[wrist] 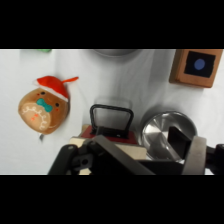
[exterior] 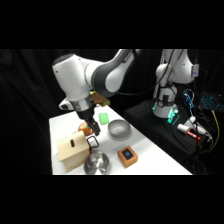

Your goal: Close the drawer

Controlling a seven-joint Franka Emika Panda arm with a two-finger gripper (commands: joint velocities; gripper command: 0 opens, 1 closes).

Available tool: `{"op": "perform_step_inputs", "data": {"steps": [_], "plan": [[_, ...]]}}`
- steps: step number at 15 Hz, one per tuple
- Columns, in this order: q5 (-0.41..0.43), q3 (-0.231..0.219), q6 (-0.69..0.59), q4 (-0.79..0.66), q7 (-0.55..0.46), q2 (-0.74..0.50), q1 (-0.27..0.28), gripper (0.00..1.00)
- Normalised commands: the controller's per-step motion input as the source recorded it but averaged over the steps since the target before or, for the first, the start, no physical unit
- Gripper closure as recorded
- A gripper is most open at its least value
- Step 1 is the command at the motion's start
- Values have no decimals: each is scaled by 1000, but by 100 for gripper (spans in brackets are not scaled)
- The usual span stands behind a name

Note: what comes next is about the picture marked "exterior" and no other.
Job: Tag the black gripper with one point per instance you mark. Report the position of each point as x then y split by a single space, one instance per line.
85 117

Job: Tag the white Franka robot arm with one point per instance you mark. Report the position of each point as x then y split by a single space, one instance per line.
110 75

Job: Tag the green sponge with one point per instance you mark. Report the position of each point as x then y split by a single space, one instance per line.
104 118

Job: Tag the grey bowl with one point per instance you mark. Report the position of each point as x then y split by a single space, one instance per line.
119 129

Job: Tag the light wooden box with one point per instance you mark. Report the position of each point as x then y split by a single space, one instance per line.
71 150

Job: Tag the shiny steel bowl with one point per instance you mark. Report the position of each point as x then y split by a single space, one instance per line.
96 163

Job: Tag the orange block with blue top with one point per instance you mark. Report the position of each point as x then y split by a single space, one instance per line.
127 156

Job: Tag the black robot stand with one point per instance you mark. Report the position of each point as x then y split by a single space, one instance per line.
156 128

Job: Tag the green lit control box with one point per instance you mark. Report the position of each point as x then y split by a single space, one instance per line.
174 116

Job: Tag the white cylinder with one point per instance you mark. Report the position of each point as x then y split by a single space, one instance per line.
182 127

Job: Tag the red marker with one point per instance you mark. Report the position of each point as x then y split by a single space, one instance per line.
193 135

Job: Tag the grey box on pole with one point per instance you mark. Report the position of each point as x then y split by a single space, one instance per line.
195 70

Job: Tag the keyboard with blue lights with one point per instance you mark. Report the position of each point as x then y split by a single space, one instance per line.
210 101

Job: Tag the brown wrist mount plate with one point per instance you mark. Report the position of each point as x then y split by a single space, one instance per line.
99 99

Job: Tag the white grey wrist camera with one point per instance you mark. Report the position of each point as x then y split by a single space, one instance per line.
65 105

